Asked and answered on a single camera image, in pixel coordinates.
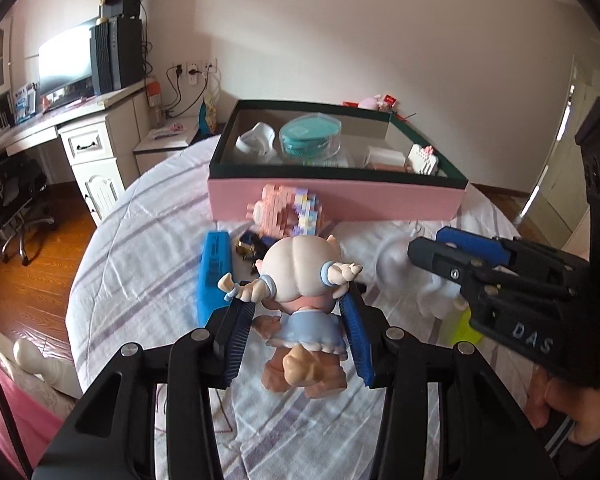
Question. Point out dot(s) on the white plastic toy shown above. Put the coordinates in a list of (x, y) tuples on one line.
[(395, 270)]

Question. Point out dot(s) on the pink booklet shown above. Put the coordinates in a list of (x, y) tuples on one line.
[(169, 130)]

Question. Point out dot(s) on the black speaker box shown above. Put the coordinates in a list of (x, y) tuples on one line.
[(122, 2)]

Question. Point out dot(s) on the white wall sockets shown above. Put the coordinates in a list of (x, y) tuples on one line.
[(192, 67)]

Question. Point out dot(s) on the blue white box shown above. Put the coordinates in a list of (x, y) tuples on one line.
[(24, 102)]

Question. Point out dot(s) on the black office chair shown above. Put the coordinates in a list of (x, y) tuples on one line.
[(15, 195)]

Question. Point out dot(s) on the white pink block toy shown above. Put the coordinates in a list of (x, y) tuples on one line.
[(422, 160)]

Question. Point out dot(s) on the pink lilac block toy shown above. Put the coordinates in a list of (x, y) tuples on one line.
[(280, 210)]

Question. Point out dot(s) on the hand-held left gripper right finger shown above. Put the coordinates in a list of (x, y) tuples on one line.
[(355, 335)]

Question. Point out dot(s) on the pink plush toy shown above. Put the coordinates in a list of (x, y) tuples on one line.
[(372, 102)]

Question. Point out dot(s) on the red tag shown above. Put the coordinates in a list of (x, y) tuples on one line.
[(390, 101)]

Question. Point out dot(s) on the white tooth-shaped holder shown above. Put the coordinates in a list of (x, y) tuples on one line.
[(255, 142)]

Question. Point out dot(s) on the pig figurine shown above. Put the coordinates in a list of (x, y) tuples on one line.
[(300, 270)]

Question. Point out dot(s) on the white nightstand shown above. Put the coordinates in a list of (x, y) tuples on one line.
[(165, 147)]

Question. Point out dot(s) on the bright pink cloth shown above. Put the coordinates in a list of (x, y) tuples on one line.
[(20, 420)]

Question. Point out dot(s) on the person's right hand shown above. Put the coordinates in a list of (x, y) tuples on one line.
[(550, 400)]

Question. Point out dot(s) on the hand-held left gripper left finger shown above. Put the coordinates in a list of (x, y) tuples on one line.
[(235, 330)]

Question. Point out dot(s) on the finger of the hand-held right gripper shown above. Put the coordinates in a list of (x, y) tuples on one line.
[(440, 257), (470, 239)]

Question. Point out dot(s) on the cream rounded object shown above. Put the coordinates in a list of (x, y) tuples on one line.
[(45, 365)]

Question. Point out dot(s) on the blue yellow snack bag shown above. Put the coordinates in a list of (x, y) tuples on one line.
[(208, 115)]

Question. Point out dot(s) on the pink box with green rim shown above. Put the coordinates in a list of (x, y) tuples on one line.
[(330, 200)]

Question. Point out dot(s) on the bottle with orange label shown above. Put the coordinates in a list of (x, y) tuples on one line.
[(153, 100)]

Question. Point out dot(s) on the black computer tower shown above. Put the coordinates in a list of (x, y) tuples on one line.
[(120, 55)]

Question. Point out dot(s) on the blue rectangular case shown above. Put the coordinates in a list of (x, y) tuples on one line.
[(215, 270)]

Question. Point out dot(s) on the yellow highlighter box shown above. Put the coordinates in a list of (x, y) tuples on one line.
[(455, 327)]

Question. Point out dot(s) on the white desk with drawers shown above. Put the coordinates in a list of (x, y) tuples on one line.
[(95, 150)]

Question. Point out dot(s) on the black computer monitor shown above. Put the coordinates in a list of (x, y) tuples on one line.
[(65, 60)]

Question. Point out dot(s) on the teal round case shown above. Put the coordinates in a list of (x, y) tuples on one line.
[(310, 135)]

